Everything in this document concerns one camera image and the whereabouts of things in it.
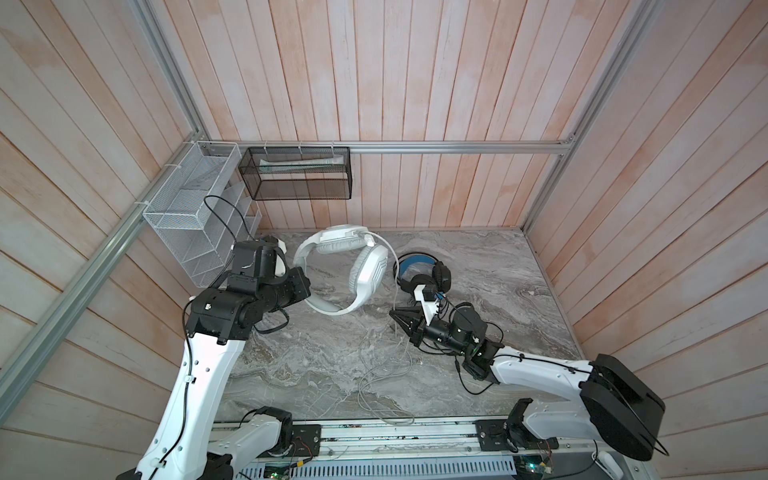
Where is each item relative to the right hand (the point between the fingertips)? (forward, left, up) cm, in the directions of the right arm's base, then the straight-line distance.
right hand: (394, 313), depth 74 cm
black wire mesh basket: (+52, +34, +5) cm, 63 cm away
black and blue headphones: (+31, -11, -21) cm, 39 cm away
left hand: (-1, +19, +11) cm, 22 cm away
